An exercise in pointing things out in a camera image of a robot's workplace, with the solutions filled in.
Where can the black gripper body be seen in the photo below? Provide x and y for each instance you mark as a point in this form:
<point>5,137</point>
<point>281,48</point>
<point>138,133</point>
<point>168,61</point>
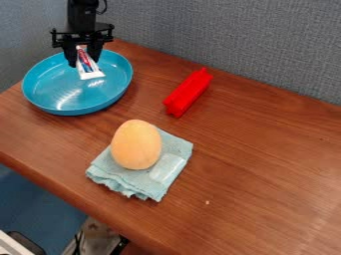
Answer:
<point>67,33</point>

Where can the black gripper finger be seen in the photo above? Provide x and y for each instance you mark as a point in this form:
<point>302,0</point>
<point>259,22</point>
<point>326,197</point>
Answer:
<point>68,46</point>
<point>95,47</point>

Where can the white toothpaste tube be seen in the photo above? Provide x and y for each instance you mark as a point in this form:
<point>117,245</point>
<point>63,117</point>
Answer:
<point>85,65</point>

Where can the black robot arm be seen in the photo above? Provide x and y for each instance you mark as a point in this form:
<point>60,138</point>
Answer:
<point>83,30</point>

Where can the blue plastic plate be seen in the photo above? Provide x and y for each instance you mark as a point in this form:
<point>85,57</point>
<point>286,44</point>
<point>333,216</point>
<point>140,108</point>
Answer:
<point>53,88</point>

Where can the red plastic block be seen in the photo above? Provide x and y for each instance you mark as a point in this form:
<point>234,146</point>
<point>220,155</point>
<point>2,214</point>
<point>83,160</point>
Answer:
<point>186,93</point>

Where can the orange egg-shaped sponge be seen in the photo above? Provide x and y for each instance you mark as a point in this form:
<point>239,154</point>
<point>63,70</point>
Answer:
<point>136,145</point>

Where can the clear small plastic bottle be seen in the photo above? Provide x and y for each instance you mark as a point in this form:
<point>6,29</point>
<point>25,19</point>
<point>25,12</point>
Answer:
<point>167,168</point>

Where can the light blue folded cloth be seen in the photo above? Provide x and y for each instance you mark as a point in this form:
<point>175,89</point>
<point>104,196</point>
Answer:
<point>133,182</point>

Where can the grey stand under table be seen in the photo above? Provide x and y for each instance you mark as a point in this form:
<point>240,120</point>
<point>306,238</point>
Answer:
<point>96,239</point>

